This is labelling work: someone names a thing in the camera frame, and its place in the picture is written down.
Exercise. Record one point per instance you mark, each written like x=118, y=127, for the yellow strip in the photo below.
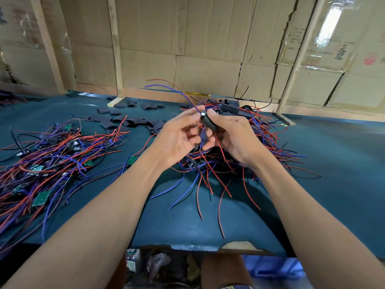
x=197, y=94

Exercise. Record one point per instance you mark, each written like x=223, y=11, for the wide wooden post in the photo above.
x=47, y=48

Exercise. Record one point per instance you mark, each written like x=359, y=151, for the crumpled white paper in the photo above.
x=159, y=265

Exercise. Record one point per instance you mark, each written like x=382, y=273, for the clear plastic sheet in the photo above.
x=328, y=27

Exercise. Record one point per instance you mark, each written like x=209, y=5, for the person's left forearm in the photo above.
x=84, y=231

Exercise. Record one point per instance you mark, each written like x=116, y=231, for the pile of black sleeve pieces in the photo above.
x=108, y=124

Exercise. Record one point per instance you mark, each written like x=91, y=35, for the black sleeve piece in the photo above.
x=209, y=122

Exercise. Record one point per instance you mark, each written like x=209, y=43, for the wooden ledge board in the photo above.
x=337, y=111

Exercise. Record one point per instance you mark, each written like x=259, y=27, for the person's left hand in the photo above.
x=174, y=141

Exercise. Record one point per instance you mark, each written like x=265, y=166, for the person's leg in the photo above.
x=225, y=271

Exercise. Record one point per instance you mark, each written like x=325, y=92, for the pile of unsleeved wired boards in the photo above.
x=42, y=165

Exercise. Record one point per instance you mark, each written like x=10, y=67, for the person's right hand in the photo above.
x=240, y=141

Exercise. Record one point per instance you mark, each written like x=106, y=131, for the pile of sleeved wired boards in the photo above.
x=270, y=147

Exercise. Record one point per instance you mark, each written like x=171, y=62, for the tan cardboard flap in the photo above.
x=239, y=246

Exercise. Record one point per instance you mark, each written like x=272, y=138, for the white plastic bottle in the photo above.
x=133, y=260

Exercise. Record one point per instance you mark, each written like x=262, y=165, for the person's right forearm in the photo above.
x=319, y=225

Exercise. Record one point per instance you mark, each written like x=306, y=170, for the blue container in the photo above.
x=274, y=268

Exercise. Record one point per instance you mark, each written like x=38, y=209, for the thin wooden post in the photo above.
x=115, y=48

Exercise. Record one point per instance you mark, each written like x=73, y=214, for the pale slanted wooden post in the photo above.
x=301, y=51

